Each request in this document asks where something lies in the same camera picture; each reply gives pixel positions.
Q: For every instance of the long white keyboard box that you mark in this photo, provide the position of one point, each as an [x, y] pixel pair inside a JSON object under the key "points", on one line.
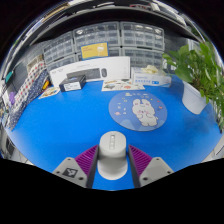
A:
{"points": [[116, 66]]}

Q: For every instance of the white patterned cloth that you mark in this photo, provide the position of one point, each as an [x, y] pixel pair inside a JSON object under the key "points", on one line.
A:
{"points": [[30, 81]]}

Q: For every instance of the small sticker sheet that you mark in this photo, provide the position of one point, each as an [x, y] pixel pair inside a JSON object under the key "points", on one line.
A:
{"points": [[49, 92]]}

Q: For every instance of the yellow and blue box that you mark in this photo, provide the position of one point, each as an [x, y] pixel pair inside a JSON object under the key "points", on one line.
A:
{"points": [[95, 50]]}

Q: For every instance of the navy patterned cloth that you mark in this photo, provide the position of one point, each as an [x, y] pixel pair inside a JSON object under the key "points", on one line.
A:
{"points": [[31, 96]]}

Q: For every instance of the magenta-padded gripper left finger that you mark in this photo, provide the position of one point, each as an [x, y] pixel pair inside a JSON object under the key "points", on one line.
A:
{"points": [[70, 170]]}

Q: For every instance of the white and blue glove box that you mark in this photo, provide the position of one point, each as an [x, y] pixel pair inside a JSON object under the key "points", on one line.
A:
{"points": [[150, 80]]}

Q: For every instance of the small black box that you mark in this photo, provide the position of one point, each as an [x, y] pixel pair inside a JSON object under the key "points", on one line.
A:
{"points": [[71, 83]]}

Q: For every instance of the green plant in white pot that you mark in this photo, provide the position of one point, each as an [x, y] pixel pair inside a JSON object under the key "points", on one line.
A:
{"points": [[193, 96]]}

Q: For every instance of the grey metal shelf unit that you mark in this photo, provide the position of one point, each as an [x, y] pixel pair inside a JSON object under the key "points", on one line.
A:
{"points": [[110, 15]]}

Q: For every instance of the large sticker sheet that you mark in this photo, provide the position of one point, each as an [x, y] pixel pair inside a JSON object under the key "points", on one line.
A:
{"points": [[121, 85]]}

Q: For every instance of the white computer mouse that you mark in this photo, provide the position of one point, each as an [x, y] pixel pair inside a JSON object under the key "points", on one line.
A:
{"points": [[112, 156]]}

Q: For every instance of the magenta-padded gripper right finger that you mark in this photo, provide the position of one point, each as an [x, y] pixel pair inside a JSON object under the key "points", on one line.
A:
{"points": [[155, 170]]}

